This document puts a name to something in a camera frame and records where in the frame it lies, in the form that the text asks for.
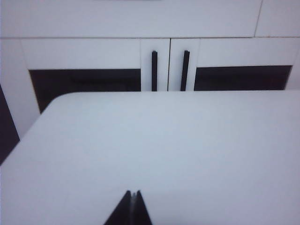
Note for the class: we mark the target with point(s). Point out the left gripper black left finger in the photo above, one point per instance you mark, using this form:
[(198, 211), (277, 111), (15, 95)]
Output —
[(123, 213)]

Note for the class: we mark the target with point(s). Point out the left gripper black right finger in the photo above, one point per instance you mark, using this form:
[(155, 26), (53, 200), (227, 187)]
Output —
[(141, 213)]

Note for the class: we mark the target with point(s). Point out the white glass-panel cabinet door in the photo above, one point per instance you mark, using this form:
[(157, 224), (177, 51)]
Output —
[(234, 51), (82, 54)]

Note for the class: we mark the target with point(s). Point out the white sideboard cabinet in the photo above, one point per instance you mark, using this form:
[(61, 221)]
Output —
[(14, 70)]

